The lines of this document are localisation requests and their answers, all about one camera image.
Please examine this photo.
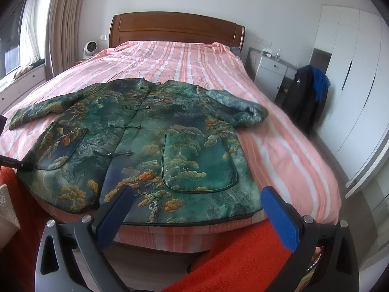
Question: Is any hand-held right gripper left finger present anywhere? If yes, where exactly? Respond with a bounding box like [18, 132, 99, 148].
[35, 185, 136, 292]

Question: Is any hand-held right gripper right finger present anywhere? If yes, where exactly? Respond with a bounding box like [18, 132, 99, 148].
[261, 186, 361, 292]

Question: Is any green landscape print jacket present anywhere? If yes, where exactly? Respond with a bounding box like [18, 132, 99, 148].
[9, 78, 269, 226]

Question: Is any white window bench cabinet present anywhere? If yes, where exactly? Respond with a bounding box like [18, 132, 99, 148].
[0, 62, 48, 114]

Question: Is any white fluffy cloth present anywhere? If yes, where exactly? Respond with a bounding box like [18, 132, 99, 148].
[0, 185, 21, 251]

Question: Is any red fluffy cloth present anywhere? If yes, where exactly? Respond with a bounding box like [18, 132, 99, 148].
[159, 217, 294, 292]
[0, 167, 46, 292]

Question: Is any window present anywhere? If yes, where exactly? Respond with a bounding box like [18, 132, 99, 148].
[0, 0, 26, 80]

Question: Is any white sheer curtain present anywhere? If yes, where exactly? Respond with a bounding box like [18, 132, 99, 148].
[19, 0, 42, 68]

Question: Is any small white fan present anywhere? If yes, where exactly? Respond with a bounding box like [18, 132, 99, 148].
[83, 41, 97, 60]

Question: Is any beige curtain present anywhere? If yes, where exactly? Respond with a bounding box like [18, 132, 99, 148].
[45, 0, 89, 79]

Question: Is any blue garment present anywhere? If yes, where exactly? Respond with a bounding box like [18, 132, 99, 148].
[310, 66, 332, 103]

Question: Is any white drawer desk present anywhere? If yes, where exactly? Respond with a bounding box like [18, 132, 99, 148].
[248, 48, 300, 102]

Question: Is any white wardrobe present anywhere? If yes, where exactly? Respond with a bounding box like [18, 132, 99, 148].
[308, 4, 389, 198]

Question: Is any pink striped bedspread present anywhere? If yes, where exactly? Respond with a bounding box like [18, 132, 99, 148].
[0, 40, 341, 251]

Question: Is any wooden bed headboard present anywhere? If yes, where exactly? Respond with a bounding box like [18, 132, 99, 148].
[109, 14, 245, 51]

